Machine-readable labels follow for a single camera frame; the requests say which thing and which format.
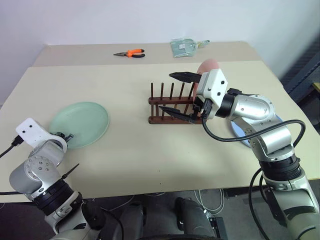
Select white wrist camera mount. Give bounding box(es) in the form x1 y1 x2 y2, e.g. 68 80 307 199
195 68 230 120
15 117 69 154

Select clear plastic parts bag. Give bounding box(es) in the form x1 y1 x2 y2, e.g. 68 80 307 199
170 37 211 59

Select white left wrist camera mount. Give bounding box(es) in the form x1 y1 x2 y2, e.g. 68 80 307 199
15 117 69 154

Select green plate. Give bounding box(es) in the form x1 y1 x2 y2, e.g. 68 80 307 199
48 101 111 150

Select orange handled pliers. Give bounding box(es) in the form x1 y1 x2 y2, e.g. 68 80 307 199
113 48 146 59

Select black table frame bar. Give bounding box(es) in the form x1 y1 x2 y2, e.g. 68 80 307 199
223 186 267 199

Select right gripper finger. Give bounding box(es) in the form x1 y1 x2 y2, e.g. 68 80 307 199
158 106 199 125
168 71 202 84

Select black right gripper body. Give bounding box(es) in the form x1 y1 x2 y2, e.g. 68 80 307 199
191 95 213 124

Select pink plate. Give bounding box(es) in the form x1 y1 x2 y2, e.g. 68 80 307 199
191 58 221 101

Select wooden dish rack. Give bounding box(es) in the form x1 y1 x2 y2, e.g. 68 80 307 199
147 82 204 125

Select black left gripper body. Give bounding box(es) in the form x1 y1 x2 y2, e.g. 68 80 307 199
54 131 68 142

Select blue plate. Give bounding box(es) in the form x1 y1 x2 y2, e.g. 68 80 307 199
229 114 286 149

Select black cable under arm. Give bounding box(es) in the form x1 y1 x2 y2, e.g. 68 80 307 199
248 168 270 240

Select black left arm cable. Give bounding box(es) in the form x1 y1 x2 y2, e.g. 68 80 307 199
0 135 24 159

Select black zip tie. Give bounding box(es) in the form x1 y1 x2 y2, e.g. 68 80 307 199
61 163 80 180

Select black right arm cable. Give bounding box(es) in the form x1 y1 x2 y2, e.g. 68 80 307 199
201 116 307 151

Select dark rounded shape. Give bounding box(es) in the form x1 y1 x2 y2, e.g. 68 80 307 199
117 201 147 240
173 196 219 240

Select white cable bundle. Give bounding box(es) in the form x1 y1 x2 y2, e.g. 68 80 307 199
194 188 225 215

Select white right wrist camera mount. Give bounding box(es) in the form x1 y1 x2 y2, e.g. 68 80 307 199
195 68 230 120

